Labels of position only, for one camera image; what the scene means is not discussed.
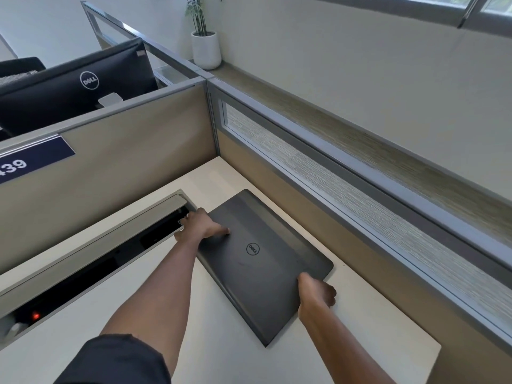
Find person's left forearm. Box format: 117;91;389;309
98;234;201;374

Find person's left hand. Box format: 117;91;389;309
174;208;231;247

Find dark grey laptop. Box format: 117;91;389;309
195;189;334;349

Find grey window frame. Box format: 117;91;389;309
372;0;512;38

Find grey cable tray lid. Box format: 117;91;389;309
0;190;197;320

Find black power strip red light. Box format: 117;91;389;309
12;294;77;326

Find person's right hand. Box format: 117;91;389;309
297;272;337;317

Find green plant in white pot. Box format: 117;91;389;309
184;0;226;71

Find dark shirt sleeve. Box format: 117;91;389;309
53;334;173;384

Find grey framed glass divider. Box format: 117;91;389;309
80;1;209;89

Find black computer monitor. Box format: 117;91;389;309
0;37;158;137

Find beige cubicle partition panel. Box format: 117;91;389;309
0;78;220;276

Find partition panel with frosted glass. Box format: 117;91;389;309
207;78;512;384

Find person's right forearm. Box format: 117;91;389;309
298;308;398;384

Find dark blue label sign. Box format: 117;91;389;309
0;134;77;185

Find wood grain window ledge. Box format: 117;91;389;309
188;59;512;238

